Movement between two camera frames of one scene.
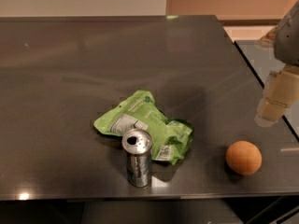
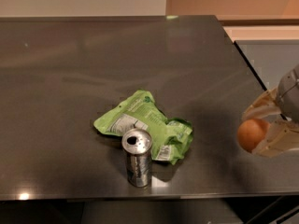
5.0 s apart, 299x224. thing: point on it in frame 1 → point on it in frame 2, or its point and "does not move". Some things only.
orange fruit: [244, 158] → [250, 133]
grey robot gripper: [288, 41] → [289, 93]
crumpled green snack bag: [170, 136] does not move
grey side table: [263, 63] does not move
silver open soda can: [137, 145] does not move
